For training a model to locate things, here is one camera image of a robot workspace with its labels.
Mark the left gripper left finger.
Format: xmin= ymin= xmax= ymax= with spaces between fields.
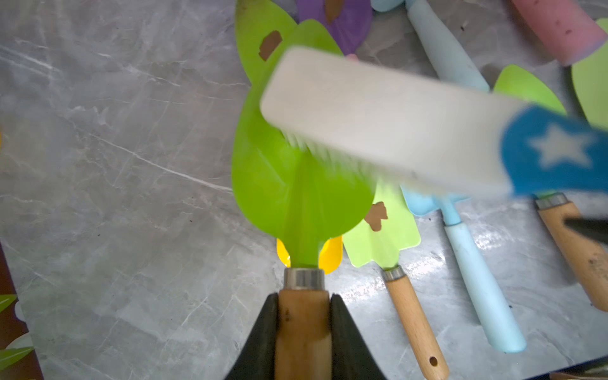
xmin=225 ymin=293 xmax=279 ymax=380

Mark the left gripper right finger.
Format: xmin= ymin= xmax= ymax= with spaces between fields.
xmin=330 ymin=294 xmax=386 ymax=380

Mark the yellow square trowel wooden handle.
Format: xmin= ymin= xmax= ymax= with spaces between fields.
xmin=276 ymin=237 xmax=343 ymax=275

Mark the white brush blue handle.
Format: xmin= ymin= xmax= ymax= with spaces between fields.
xmin=260 ymin=47 xmax=607 ymax=198

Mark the light blue round trowel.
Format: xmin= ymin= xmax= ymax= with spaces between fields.
xmin=402 ymin=188 xmax=527 ymax=354

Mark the green square trowel right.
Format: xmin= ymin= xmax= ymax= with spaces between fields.
xmin=571 ymin=42 xmax=607 ymax=131

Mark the green square trowel wooden handle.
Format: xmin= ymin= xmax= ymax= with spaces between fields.
xmin=342 ymin=182 xmax=450 ymax=379

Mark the green pointed trowel wooden handle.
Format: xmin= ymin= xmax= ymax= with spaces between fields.
xmin=493 ymin=64 xmax=607 ymax=312

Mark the green trowel yellow handle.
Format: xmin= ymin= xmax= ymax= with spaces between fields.
xmin=234 ymin=0 xmax=297 ymax=84

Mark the purple trowel pink handle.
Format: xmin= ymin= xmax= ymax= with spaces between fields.
xmin=512 ymin=0 xmax=607 ymax=67
xmin=296 ymin=0 xmax=373 ymax=55

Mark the purple trowel pink handle right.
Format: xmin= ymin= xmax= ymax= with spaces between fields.
xmin=512 ymin=0 xmax=607 ymax=67

